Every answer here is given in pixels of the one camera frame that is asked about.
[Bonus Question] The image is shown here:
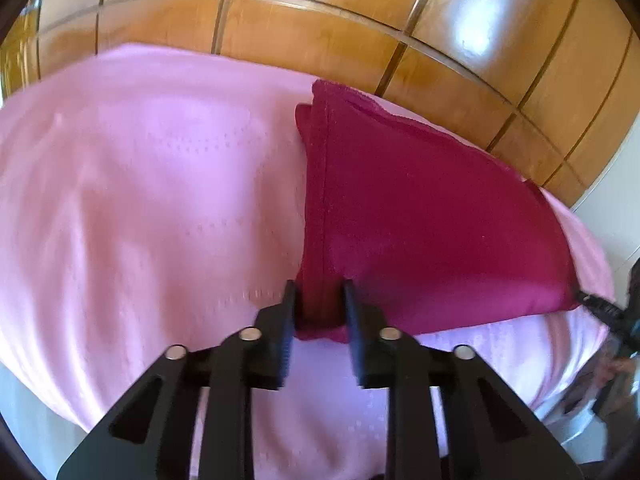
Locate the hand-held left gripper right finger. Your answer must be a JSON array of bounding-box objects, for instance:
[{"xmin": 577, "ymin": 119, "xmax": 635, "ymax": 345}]
[{"xmin": 341, "ymin": 280, "xmax": 586, "ymax": 480}]

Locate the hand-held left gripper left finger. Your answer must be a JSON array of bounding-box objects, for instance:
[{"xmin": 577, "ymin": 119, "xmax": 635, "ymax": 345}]
[{"xmin": 56, "ymin": 280, "xmax": 297, "ymax": 480}]

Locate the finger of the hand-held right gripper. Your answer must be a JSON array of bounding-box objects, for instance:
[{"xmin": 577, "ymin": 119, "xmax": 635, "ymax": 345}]
[{"xmin": 574, "ymin": 290, "xmax": 626, "ymax": 333}]

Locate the magenta long-sleeved shirt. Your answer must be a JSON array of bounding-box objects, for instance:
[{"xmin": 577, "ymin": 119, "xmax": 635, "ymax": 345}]
[{"xmin": 294, "ymin": 80, "xmax": 583, "ymax": 343}]

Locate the pink bedsheet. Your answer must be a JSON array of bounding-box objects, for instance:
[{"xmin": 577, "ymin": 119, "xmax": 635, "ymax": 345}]
[{"xmin": 0, "ymin": 42, "xmax": 616, "ymax": 480}]

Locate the white mattress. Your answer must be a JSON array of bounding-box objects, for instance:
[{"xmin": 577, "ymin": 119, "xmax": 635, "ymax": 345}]
[{"xmin": 0, "ymin": 362, "xmax": 93, "ymax": 466}]

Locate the wooden panelled wardrobe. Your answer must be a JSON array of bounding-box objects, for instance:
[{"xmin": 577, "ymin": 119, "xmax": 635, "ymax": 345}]
[{"xmin": 0, "ymin": 0, "xmax": 640, "ymax": 211}]

